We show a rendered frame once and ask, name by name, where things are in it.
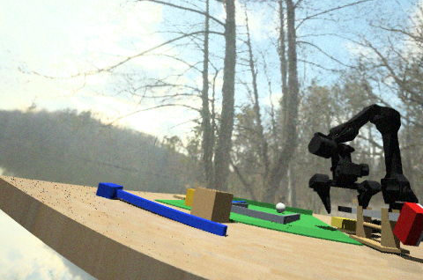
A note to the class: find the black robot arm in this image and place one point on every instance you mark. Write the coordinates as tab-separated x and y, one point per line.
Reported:
395	187

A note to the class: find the white golf ball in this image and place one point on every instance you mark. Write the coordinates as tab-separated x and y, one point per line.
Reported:
280	207

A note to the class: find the tan cube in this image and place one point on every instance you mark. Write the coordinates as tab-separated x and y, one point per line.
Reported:
211	204

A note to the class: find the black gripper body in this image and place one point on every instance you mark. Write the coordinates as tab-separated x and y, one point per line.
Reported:
343	181

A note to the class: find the green flat mat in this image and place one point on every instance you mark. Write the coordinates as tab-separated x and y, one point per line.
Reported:
307	225

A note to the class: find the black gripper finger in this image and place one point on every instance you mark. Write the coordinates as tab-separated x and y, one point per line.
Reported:
324	192
364	198

